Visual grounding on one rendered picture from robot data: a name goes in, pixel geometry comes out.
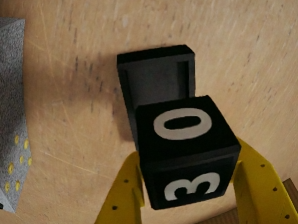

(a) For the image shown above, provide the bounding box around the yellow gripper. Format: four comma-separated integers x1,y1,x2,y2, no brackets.
94,135,298,224

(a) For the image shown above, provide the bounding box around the black digit cube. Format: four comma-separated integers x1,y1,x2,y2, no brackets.
135,95,242,210

